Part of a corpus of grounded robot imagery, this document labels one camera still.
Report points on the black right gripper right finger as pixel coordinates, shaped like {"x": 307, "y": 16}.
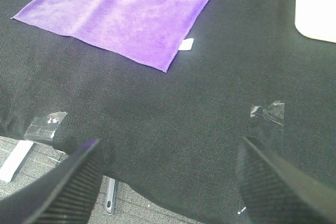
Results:
{"x": 274, "y": 191}

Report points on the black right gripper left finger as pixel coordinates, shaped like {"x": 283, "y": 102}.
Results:
{"x": 67, "y": 194}

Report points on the purple microfiber towel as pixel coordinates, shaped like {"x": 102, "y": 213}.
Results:
{"x": 148, "y": 32}

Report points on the grey metal bar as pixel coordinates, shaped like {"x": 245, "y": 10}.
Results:
{"x": 110, "y": 197}

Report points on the white table leg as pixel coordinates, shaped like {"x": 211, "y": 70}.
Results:
{"x": 14, "y": 160}

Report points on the clear tape piece left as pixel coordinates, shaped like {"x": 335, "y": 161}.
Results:
{"x": 43, "y": 128}

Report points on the clear tape piece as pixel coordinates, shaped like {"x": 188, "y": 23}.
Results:
{"x": 43, "y": 128}
{"x": 272, "y": 113}

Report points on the clear tape piece right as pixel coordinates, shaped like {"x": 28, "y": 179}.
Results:
{"x": 272, "y": 113}

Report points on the black table cloth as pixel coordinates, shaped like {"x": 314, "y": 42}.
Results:
{"x": 173, "y": 137}

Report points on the white towel label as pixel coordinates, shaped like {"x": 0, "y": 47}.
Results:
{"x": 186, "y": 44}

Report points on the white storage box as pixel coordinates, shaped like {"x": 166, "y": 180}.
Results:
{"x": 315, "y": 19}

